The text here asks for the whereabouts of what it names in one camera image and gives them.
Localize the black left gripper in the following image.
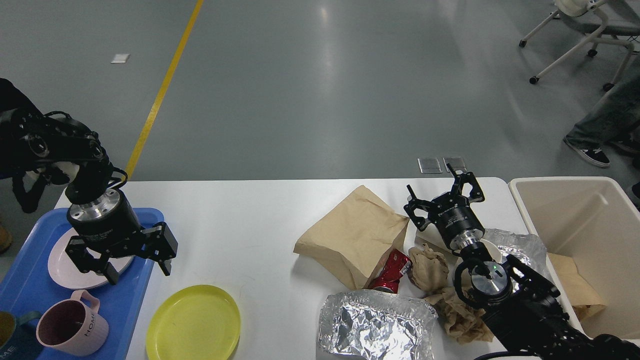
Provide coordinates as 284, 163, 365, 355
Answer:
65, 187, 179, 285

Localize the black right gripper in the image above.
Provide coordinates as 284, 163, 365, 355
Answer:
403, 163, 486, 250

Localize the yellow plate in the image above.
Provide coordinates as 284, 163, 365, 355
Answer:
145, 284, 242, 360

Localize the dark green mug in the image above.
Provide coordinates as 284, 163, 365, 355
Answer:
0, 311, 44, 360

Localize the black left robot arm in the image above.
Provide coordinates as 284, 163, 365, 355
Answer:
0, 79, 178, 285

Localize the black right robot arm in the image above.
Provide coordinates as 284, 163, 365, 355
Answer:
404, 165, 640, 360

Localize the left floor outlet cover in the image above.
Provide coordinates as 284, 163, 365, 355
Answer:
417, 157, 442, 174

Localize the floor outlet cover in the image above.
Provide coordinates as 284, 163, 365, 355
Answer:
442, 156, 467, 173
417, 157, 442, 174

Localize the right floor outlet cover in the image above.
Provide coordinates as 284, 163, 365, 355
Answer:
442, 156, 467, 173

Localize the pink plate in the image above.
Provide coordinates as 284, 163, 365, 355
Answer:
47, 228, 109, 290

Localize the crumpled brown paper ball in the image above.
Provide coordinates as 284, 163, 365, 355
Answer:
408, 245, 450, 293

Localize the crushed red soda can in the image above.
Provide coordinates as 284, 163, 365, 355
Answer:
368, 249, 413, 294

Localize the brown paper bag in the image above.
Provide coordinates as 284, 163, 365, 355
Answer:
293, 186, 409, 290

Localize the pink mug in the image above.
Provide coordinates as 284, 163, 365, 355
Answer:
36, 289, 110, 357

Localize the blue plastic tray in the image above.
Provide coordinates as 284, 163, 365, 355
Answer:
0, 208, 155, 360

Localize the rear aluminium foil piece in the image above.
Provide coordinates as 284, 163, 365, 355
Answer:
483, 228, 553, 281

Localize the crumpled brown paper napkin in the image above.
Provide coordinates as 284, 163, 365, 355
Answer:
424, 287, 495, 346

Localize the front aluminium foil tray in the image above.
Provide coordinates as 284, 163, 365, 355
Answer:
317, 289, 438, 360

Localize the beige plastic bin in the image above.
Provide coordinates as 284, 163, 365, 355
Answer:
509, 177, 640, 341

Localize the black white sneaker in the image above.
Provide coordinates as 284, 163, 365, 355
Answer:
563, 138, 611, 169

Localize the brown paper in bin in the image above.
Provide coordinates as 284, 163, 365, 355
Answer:
547, 252, 607, 322

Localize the grey jeans leg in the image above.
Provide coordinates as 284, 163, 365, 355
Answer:
564, 55, 640, 150

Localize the white office chair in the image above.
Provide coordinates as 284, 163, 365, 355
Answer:
518, 0, 640, 92

